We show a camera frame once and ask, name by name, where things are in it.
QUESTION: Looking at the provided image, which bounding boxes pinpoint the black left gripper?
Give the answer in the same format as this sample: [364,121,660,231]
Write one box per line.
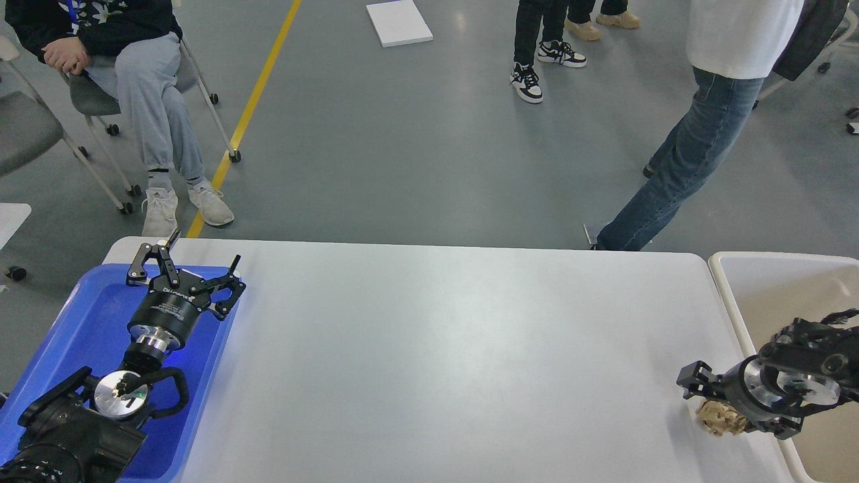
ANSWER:
[126,229,246,351]

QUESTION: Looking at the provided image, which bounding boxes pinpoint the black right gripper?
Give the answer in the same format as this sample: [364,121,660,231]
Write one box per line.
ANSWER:
[676,356,840,440]

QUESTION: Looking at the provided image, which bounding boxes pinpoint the brown paper ball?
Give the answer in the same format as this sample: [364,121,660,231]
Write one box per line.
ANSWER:
[695,400,748,437]

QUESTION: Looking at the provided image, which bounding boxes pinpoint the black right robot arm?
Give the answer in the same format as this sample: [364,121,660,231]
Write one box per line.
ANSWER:
[676,308,858,440]

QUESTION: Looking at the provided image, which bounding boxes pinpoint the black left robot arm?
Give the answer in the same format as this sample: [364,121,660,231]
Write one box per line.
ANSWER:
[2,235,246,482]

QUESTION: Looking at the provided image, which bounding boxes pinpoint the blue plastic tray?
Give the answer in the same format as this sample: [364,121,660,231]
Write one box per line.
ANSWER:
[1,264,234,482]

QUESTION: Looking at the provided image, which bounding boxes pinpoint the beige plastic bin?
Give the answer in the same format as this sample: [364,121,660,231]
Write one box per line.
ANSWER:
[709,252,858,482]

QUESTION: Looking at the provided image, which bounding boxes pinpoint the black castor under side table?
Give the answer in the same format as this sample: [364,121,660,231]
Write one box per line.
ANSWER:
[4,266,28,282]

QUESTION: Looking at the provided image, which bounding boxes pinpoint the white side table corner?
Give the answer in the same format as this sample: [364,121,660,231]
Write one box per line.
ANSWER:
[0,203,32,250]

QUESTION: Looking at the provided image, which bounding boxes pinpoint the grey chair with castors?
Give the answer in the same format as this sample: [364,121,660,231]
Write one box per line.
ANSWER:
[64,40,242,197]

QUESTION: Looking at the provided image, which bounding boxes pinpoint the grey chair at left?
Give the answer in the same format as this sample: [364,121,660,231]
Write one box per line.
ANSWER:
[1,36,134,215]

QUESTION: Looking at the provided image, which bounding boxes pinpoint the seated person grey pants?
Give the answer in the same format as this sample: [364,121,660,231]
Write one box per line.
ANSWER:
[4,1,234,237]

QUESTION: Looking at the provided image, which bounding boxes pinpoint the white flat box on floor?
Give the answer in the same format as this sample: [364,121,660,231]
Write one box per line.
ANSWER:
[366,1,434,47]

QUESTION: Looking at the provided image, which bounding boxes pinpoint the person white shirt jeans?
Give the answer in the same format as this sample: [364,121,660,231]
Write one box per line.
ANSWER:
[593,1,847,251]

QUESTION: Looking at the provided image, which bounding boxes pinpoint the chair base at right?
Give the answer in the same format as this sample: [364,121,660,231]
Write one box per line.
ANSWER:
[754,1,857,136]

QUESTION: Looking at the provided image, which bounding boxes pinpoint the person black pants white sneakers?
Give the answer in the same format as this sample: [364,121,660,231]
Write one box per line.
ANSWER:
[510,1,588,104]

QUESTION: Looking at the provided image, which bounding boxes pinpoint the person in tan shoes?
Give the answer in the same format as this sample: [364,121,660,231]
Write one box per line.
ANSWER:
[564,1,642,41]

